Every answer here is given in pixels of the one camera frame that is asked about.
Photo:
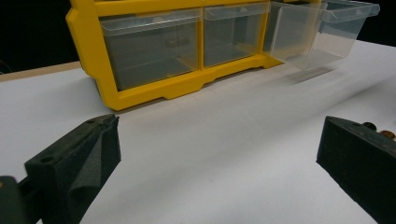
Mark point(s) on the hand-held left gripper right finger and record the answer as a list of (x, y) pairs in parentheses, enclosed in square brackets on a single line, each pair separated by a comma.
[(361, 161)]

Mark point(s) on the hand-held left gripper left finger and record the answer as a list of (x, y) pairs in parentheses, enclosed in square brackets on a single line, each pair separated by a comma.
[(74, 161)]

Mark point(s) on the yellow black storage organizer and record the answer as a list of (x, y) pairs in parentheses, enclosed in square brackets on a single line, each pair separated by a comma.
[(90, 56)]

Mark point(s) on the clear plastic drawer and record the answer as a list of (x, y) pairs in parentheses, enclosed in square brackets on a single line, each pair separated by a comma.
[(311, 43)]

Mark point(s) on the light wooden board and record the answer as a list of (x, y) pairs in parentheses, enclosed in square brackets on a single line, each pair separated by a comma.
[(37, 72)]

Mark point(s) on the group of clear drawers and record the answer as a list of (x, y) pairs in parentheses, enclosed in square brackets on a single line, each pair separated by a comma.
[(149, 53)]

